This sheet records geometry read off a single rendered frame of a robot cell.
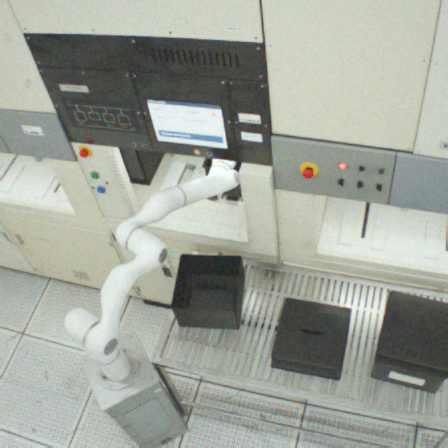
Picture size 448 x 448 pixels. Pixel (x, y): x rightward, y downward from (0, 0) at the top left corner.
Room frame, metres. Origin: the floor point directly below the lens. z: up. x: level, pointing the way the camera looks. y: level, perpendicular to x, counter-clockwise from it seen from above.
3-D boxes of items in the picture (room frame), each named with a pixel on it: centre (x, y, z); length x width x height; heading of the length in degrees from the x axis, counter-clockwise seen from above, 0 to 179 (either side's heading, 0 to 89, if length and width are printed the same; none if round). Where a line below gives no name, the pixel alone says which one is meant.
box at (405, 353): (0.81, -0.66, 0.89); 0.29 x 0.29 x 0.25; 61
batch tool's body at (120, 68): (1.97, -0.02, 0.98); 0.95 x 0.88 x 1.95; 155
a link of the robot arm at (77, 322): (1.04, 0.58, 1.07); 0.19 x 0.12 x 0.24; 44
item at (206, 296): (1.26, 0.10, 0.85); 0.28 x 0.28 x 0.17; 74
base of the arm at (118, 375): (1.01, 0.56, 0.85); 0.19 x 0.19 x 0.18
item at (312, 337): (0.97, -0.28, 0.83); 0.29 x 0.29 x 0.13; 65
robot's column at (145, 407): (1.01, 0.56, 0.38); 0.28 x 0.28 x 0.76; 20
